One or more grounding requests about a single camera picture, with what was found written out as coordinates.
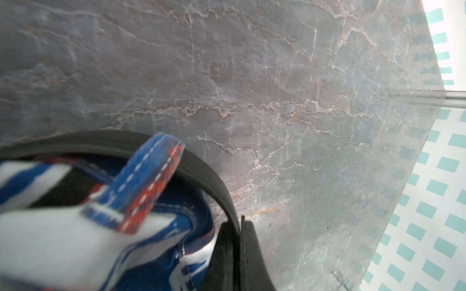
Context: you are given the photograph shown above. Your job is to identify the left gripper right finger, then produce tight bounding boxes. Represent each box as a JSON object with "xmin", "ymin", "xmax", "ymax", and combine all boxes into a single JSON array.
[{"xmin": 240, "ymin": 216, "xmax": 275, "ymax": 291}]

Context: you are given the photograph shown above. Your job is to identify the blue patterned trousers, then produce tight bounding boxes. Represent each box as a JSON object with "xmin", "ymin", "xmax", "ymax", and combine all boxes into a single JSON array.
[{"xmin": 1, "ymin": 132, "xmax": 217, "ymax": 291}]

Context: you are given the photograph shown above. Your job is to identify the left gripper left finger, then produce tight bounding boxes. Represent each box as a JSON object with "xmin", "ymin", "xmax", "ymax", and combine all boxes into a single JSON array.
[{"xmin": 199, "ymin": 221, "xmax": 239, "ymax": 291}]

